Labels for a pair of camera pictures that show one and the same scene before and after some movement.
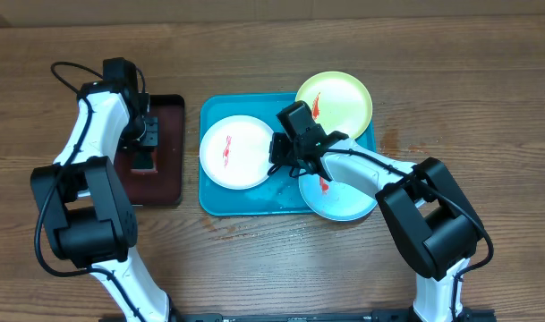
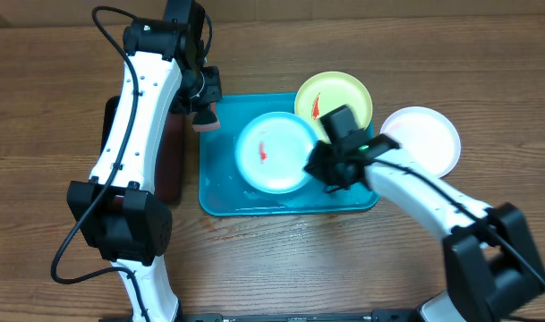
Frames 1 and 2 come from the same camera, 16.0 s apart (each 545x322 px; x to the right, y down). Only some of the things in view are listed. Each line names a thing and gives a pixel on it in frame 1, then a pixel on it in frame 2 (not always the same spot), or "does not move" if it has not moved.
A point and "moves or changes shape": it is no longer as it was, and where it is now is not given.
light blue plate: (334, 200) -> (270, 151)
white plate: (234, 152) -> (426, 135)
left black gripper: (151, 140) -> (214, 80)
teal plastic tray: (276, 196) does not move
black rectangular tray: (164, 186) does not move
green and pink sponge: (145, 162) moves or changes shape
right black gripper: (286, 145) -> (319, 170)
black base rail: (389, 315) does not move
